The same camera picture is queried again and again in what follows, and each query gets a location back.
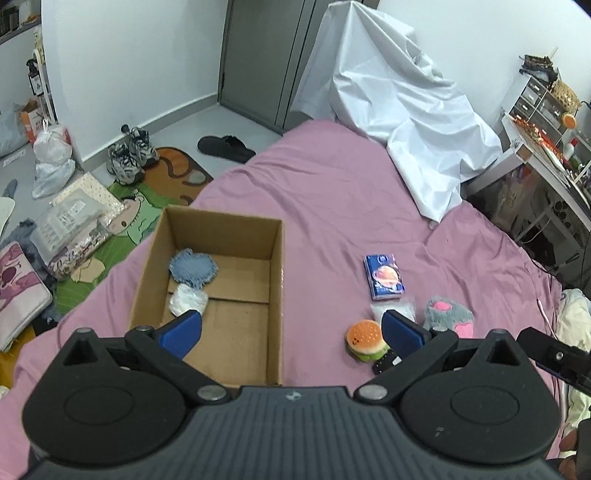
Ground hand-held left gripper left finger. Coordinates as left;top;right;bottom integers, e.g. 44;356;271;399
59;310;232;403

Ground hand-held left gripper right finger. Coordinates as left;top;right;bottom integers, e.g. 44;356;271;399
353;309;525;403

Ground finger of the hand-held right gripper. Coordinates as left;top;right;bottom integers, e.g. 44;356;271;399
517;327;591;397

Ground clear plastic packet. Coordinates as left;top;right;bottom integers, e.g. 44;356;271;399
370;298;417;330

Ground black dotted sock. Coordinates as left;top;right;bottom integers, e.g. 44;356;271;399
372;348;402;376

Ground hamburger plush toy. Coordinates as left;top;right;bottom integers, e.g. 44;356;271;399
346;320;391;363

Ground grey cat paw plush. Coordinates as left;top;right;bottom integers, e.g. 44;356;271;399
422;296;475;340

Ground blue tissue packet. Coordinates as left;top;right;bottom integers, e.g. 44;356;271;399
364;254;407;303

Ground white rolled cloth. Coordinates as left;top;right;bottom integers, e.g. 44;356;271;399
169;283;209;318

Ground cream blanket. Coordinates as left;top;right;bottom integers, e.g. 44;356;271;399
554;288;591;444

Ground blue fuzzy round cloth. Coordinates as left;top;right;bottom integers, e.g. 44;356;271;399
168;249;219;291

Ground pink bed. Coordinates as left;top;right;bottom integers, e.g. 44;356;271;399
0;119;566;462

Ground packaged printed bedding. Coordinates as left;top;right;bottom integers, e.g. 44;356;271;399
30;200;125;282

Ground cartoon floor mat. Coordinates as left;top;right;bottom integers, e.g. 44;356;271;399
69;147;214;319

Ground printed shopping bag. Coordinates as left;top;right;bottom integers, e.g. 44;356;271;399
496;168;539;232

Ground pink cartoon cushion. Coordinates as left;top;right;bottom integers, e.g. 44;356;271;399
0;241;54;352

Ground beige dotted flat package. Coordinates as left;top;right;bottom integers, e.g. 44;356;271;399
50;172;127;217

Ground black slipper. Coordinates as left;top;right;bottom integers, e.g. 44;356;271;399
197;135;257;164

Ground white desk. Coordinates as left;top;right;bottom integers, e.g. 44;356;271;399
464;113;591;232

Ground white insole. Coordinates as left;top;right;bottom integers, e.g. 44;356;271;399
0;196;14;241

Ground white plastic bag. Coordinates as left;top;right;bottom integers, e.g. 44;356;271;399
32;119;77;199

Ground white cover sheet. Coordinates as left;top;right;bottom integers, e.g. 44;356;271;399
290;0;504;221

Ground wicker basket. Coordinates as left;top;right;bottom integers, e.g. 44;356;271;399
551;79;580;112

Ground orange cardboard box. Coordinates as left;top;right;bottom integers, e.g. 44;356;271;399
17;99;47;144

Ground white drawer organizer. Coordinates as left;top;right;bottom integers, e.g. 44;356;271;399
510;74;566;127

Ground grey plastic bag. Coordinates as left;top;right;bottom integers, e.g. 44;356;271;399
0;105;31;158

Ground white floor rack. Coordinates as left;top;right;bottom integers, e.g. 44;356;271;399
32;46;58;125

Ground grey door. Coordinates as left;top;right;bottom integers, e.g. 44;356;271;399
216;0;329;136

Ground dark bundle on organizer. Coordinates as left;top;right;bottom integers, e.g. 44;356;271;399
519;54;559;75

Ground dark spray bottle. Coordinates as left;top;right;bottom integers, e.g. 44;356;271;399
26;59;43;97

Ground white cable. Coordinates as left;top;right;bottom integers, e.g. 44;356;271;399
536;298;561;337

